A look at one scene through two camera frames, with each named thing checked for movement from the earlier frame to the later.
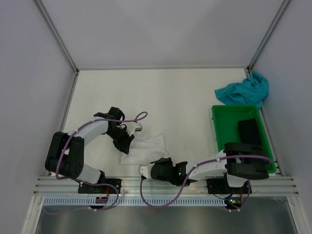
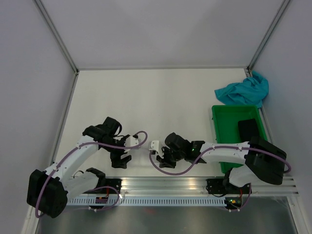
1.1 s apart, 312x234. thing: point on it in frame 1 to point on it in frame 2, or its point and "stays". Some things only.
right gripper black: [160, 161] to [164, 162]
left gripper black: [124, 146] to [121, 163]
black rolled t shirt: [249, 132] stays
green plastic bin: [226, 119] stays
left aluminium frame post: [57, 36] stays
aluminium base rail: [272, 185] stays
